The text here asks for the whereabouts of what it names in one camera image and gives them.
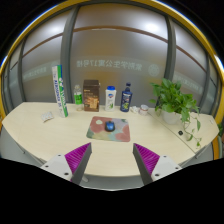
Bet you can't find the small white packet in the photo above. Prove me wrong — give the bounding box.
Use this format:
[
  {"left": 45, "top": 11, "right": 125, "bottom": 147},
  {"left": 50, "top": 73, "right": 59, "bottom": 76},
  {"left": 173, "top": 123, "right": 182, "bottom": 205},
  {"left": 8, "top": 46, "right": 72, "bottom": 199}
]
[{"left": 40, "top": 111, "right": 55, "bottom": 123}]

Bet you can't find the dark blue shampoo bottle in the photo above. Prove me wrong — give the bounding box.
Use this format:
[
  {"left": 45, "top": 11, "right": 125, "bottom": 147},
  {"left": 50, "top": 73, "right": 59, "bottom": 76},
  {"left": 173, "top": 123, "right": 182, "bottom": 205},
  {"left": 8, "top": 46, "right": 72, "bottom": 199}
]
[{"left": 120, "top": 82, "right": 134, "bottom": 113}]

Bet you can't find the white green shuttlecock tube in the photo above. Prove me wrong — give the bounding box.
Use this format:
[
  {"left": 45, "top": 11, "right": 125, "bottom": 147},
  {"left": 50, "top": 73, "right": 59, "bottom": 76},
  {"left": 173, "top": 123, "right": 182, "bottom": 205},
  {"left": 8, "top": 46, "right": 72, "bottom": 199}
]
[{"left": 51, "top": 64, "right": 69, "bottom": 118}]

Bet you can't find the blue computer mouse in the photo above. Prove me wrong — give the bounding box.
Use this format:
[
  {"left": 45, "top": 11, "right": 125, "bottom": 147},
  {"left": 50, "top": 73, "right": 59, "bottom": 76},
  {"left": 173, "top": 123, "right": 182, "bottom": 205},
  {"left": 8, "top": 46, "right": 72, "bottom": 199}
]
[{"left": 104, "top": 120, "right": 116, "bottom": 132}]

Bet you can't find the brown cardboard box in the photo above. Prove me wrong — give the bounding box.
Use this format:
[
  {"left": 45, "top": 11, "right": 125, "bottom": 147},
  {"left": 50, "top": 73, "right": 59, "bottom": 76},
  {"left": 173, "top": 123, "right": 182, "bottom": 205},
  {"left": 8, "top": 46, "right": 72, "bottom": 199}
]
[{"left": 82, "top": 79, "right": 101, "bottom": 113}]

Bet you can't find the clear green-label bottle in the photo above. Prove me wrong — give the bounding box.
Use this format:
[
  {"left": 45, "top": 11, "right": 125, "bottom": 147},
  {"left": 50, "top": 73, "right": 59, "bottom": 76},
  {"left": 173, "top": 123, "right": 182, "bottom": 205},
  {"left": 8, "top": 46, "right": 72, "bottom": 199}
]
[{"left": 73, "top": 84, "right": 84, "bottom": 112}]

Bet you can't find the floral pastel mouse pad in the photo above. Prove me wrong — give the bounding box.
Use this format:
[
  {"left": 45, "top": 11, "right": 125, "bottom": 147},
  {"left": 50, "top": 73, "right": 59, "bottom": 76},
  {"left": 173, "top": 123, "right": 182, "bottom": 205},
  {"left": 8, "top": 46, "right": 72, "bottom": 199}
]
[{"left": 86, "top": 115, "right": 131, "bottom": 143}]

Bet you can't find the green plant in white pot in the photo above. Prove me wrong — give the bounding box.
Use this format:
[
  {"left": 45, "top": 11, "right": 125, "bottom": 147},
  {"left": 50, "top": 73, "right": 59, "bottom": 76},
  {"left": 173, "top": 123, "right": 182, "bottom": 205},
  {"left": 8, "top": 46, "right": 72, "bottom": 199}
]
[{"left": 148, "top": 78, "right": 203, "bottom": 148}]

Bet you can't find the small white pink jar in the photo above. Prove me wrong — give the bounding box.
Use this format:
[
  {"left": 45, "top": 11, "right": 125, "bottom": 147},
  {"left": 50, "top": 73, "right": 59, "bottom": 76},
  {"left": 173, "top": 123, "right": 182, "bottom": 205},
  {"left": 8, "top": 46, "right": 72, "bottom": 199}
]
[{"left": 138, "top": 104, "right": 150, "bottom": 116}]

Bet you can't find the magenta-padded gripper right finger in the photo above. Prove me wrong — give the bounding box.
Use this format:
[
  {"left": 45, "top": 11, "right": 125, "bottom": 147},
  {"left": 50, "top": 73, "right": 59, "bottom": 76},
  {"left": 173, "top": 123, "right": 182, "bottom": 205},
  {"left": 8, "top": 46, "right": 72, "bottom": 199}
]
[{"left": 132, "top": 143, "right": 183, "bottom": 187}]

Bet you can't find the white blue-capped lotion bottle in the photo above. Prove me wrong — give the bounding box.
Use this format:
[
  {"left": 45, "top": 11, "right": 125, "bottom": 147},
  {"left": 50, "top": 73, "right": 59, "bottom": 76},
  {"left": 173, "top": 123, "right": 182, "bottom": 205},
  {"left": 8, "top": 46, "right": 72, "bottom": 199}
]
[{"left": 104, "top": 85, "right": 117, "bottom": 112}]

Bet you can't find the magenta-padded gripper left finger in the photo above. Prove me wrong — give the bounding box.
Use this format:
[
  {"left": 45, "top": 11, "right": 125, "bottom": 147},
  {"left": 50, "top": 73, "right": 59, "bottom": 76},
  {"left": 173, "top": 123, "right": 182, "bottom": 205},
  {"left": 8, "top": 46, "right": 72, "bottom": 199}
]
[{"left": 40, "top": 142, "right": 93, "bottom": 186}]

